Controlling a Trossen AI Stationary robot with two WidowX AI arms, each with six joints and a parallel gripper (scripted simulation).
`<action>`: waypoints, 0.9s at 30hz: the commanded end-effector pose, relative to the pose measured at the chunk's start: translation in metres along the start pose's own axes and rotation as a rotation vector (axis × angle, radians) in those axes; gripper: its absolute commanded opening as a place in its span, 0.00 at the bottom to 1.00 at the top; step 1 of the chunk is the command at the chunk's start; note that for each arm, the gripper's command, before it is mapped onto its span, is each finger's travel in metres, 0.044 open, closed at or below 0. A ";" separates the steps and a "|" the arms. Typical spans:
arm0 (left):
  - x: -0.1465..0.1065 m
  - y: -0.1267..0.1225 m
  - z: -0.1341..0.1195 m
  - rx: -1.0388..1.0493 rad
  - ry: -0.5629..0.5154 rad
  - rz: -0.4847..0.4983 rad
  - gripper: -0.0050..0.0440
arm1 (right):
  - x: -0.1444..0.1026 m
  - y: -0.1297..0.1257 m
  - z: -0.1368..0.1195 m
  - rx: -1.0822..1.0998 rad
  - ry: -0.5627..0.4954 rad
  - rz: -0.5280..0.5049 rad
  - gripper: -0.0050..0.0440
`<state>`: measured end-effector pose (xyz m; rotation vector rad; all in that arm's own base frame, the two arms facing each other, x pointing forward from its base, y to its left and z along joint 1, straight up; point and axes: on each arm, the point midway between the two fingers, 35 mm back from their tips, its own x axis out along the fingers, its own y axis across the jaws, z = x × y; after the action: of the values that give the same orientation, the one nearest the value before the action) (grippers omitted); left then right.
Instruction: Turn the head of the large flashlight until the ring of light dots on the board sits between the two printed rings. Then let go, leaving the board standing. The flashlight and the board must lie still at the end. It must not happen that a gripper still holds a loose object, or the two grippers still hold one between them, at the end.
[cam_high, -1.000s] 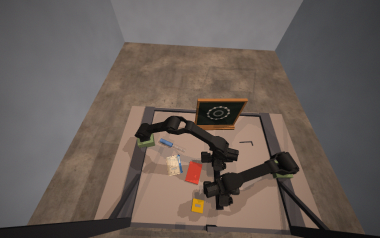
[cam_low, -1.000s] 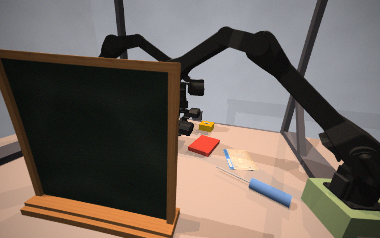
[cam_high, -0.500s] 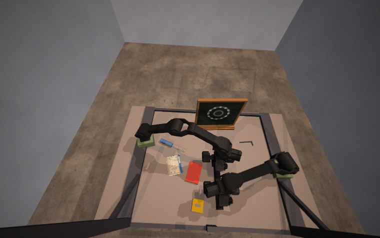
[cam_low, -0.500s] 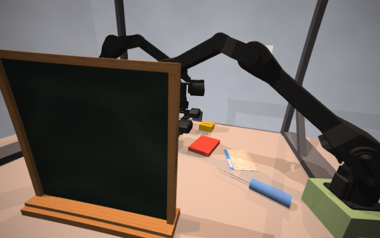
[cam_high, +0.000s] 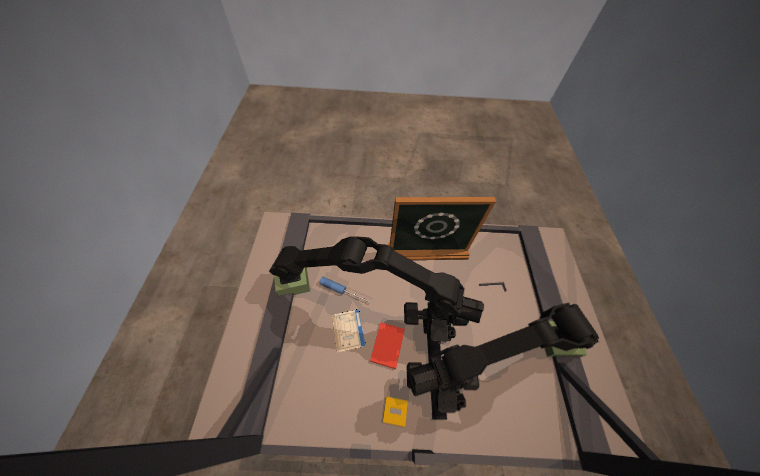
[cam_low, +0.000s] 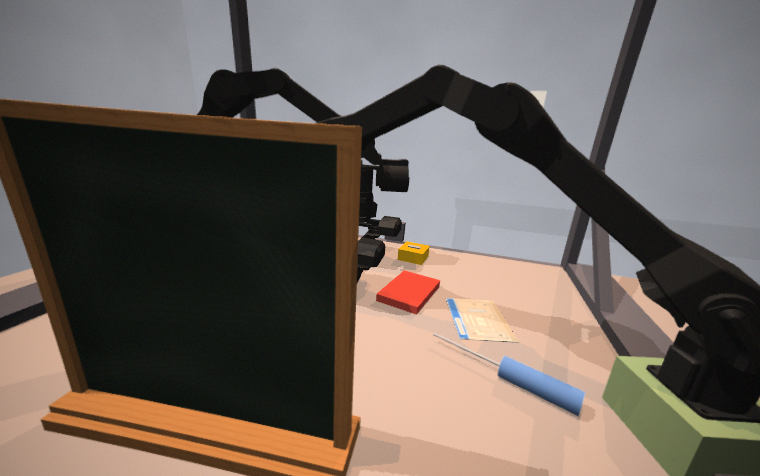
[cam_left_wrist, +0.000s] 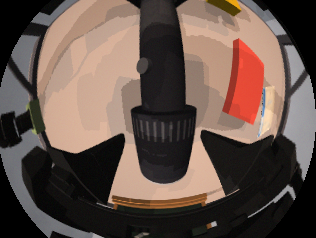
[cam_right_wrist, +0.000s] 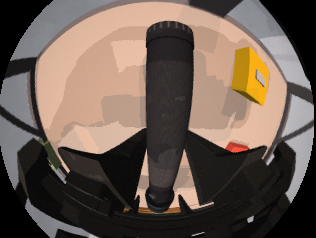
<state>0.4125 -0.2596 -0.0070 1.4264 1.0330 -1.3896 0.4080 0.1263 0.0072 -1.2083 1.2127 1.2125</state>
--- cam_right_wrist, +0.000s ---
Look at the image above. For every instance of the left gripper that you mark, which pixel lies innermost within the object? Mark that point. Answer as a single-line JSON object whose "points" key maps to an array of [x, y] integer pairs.
{"points": [[184, 208]]}

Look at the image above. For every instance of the red flat box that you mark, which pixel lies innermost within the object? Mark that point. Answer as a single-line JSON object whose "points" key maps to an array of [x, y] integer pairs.
{"points": [[233, 147]]}

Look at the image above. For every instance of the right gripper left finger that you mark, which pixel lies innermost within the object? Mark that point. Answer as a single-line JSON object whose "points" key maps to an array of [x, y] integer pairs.
{"points": [[119, 168]]}

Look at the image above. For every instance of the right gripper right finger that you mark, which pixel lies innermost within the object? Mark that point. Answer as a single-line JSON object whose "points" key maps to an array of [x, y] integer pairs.
{"points": [[214, 167]]}

